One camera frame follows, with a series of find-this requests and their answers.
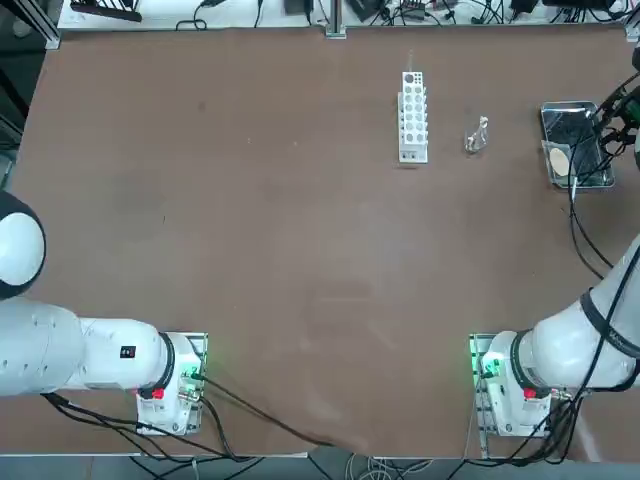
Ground white side table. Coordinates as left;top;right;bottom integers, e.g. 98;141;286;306
57;0;626;29

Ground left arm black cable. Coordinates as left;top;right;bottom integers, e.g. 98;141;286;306
42;392;241;461

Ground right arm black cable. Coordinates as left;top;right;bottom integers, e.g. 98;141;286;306
568;79;640;401

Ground clear glass flask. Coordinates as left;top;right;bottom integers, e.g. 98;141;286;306
462;115;491;155

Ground aluminium camera mount post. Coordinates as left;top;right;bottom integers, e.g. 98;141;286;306
324;0;347;39

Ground black cable across table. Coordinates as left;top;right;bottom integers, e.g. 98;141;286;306
198;375;351;447

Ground steel tray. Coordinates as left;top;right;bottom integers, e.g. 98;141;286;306
540;101;616;190

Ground white test tube rack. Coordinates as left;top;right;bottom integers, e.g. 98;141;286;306
398;71;430;164

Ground large black power adapter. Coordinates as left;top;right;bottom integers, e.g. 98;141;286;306
542;0;617;9

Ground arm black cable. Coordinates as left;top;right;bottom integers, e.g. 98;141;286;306
568;79;640;401
42;392;241;461

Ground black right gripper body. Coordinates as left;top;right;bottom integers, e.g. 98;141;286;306
617;87;640;146

